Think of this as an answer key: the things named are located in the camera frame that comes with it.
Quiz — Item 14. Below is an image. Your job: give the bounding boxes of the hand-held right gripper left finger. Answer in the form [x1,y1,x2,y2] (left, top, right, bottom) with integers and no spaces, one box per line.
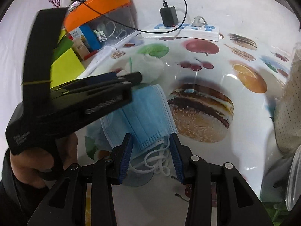
[27,133,133,226]

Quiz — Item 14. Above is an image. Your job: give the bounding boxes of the white tissue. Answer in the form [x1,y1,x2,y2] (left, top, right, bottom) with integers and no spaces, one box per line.
[124,51,165,83]

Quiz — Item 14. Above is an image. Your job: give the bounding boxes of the orange-lid clear storage box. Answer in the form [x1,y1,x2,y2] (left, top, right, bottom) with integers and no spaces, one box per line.
[64,0,137,53]

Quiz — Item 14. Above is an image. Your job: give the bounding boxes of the blue carton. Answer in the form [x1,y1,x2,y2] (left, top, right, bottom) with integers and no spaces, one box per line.
[78,24,101,51]

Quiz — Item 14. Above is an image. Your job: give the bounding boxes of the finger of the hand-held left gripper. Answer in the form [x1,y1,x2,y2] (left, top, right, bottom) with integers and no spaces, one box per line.
[56,72,118,92]
[68,72,143,97]

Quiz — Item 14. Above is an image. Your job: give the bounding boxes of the white blue power strip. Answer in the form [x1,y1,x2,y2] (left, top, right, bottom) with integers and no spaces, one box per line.
[141,23,221,42]

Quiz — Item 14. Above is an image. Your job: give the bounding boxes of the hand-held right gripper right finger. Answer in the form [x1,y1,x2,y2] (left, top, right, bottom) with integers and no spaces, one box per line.
[169,133,274,226]

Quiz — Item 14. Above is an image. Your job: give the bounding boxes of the person's left forearm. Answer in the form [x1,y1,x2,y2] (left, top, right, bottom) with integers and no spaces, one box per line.
[0,149,51,226]

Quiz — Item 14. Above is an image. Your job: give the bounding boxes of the black charger with cable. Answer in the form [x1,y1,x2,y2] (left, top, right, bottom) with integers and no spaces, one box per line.
[159,0,188,28]

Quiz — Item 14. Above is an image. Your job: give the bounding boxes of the person's left hand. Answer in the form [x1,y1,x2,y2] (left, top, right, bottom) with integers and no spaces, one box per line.
[11,133,78,187]

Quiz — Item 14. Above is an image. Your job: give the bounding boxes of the yellow green paper sheets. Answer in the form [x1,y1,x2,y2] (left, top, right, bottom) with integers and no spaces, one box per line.
[50,29,86,89]

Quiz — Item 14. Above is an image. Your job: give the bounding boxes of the white plug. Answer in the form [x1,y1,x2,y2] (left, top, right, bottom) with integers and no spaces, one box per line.
[192,16,208,27]

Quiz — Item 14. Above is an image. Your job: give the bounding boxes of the blue face mask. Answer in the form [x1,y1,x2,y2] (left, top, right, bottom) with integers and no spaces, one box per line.
[101,112,142,156]
[122,84,178,177]

